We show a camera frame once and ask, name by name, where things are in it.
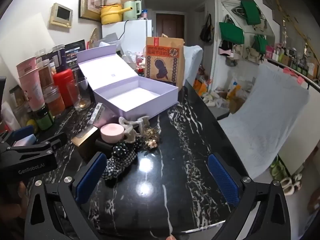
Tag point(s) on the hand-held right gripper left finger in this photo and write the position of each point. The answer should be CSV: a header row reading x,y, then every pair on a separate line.
x,y
91,177

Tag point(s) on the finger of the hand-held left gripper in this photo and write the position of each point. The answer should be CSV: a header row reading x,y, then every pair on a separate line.
x,y
22,132
51,145

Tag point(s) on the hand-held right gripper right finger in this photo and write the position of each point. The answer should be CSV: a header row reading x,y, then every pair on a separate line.
x,y
223,180

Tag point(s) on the tan cardboard box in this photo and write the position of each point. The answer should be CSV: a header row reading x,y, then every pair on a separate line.
x,y
83,136

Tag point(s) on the small dark grey case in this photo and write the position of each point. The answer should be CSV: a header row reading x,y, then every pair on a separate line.
x,y
103,145

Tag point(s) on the black polka dot scrunchie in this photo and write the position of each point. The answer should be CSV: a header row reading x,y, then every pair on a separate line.
x,y
122,151

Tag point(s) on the pink round compact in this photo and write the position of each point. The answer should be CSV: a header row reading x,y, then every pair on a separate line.
x,y
112,132

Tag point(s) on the small lavender carton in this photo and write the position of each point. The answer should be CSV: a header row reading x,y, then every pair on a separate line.
x,y
97,113

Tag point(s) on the pearl white hair claw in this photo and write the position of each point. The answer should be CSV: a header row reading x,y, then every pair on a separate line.
x,y
132,130

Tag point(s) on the gold flower hair clip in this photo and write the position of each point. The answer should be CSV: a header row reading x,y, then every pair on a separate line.
x,y
150,140

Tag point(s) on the lavender gift box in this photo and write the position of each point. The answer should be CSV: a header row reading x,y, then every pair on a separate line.
x,y
125,97

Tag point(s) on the person's left hand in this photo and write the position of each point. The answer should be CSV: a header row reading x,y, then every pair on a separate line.
x,y
20,195

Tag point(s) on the lilac grey box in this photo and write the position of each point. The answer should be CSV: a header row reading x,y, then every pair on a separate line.
x,y
25,141

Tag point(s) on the yellow round object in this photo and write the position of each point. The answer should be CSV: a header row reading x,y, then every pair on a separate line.
x,y
31,126

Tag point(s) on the green jar black lid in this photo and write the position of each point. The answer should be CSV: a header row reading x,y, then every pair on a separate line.
x,y
45,120

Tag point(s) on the clear jar orange contents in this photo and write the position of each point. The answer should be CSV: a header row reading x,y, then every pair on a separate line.
x,y
53,102

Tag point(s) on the pink printed tube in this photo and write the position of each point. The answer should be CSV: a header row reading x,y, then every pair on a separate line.
x,y
26,65
31,90

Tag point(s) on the clear drinking glass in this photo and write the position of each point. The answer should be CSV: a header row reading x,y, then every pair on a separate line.
x,y
80,97

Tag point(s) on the green slipper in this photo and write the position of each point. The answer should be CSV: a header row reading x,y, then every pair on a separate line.
x,y
278,167

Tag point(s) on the red canister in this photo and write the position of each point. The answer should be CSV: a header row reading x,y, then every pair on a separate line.
x,y
63,85

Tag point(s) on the tall jar brown contents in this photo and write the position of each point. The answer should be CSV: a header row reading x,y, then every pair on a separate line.
x,y
46,75

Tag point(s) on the beige fuzzy slipper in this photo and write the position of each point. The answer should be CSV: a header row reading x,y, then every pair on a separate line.
x,y
286,185
297,181

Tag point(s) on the grey cushion on chair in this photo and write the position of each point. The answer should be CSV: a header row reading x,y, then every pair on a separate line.
x,y
265,120

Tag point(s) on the pile of plastic bags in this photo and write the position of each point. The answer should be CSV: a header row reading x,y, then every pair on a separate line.
x,y
235,95

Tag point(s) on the black printed display box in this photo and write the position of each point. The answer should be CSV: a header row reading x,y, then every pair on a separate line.
x,y
75,55

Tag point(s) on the woven straw fan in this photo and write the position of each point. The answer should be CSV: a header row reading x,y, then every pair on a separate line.
x,y
95,37

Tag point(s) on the clear plastic wrap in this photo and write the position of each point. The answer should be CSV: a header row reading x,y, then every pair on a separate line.
x,y
130,57

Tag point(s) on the grey paper bag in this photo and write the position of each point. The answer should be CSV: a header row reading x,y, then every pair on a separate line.
x,y
108,38

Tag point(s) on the chair with pale blue cover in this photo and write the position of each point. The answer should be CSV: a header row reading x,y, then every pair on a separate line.
x,y
193,62

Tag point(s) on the pink sticky notes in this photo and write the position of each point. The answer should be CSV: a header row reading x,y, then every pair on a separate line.
x,y
293,76

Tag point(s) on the brown printed paper bag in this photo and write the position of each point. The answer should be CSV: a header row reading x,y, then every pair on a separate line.
x,y
163,62

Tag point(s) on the row of bottles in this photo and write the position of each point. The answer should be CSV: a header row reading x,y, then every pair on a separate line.
x,y
300,65

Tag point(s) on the white refrigerator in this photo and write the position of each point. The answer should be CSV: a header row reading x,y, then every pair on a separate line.
x,y
135,32

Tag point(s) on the yellow pot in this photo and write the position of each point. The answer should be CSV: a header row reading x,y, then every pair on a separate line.
x,y
111,15

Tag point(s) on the framed picture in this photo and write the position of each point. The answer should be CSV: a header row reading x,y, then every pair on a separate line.
x,y
91,0

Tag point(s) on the black hanging handbag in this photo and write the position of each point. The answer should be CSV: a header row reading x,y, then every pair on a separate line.
x,y
207,30

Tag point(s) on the pale green electric kettle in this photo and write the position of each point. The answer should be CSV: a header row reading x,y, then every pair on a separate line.
x,y
131,11

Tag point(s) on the blue capped bottle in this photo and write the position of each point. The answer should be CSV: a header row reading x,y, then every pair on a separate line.
x,y
144,15

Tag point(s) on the brown door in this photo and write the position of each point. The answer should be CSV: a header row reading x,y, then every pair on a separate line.
x,y
171,27

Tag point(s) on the cream wall intercom panel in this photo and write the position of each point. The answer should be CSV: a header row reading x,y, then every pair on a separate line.
x,y
60,15

